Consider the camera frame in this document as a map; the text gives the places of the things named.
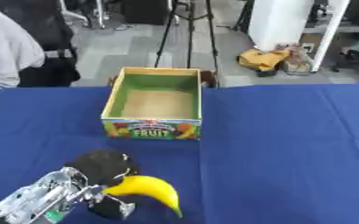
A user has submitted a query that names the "cardboard box with green inside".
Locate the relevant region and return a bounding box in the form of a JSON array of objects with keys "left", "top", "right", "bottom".
[{"left": 100, "top": 66, "right": 204, "bottom": 141}]

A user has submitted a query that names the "yellow toy banana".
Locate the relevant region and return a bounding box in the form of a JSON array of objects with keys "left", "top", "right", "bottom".
[{"left": 100, "top": 174, "right": 185, "bottom": 219}]

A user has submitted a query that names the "person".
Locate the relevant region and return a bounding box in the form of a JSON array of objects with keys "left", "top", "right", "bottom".
[{"left": 0, "top": 4, "right": 46, "bottom": 100}]

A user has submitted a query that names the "white pillar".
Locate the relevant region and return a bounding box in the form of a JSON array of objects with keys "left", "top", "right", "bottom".
[{"left": 247, "top": 0, "right": 316, "bottom": 53}]

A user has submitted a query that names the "black office chair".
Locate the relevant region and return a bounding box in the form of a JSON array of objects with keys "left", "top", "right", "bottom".
[{"left": 0, "top": 0, "right": 83, "bottom": 88}]

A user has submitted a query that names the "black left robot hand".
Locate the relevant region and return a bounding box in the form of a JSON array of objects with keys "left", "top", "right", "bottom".
[{"left": 63, "top": 150, "right": 138, "bottom": 221}]

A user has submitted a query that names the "black tripod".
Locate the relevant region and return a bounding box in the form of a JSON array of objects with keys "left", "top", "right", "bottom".
[{"left": 151, "top": 0, "right": 222, "bottom": 88}]

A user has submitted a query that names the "clear plastic bag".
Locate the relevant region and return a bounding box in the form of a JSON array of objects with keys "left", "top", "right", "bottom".
[{"left": 280, "top": 45, "right": 313, "bottom": 76}]

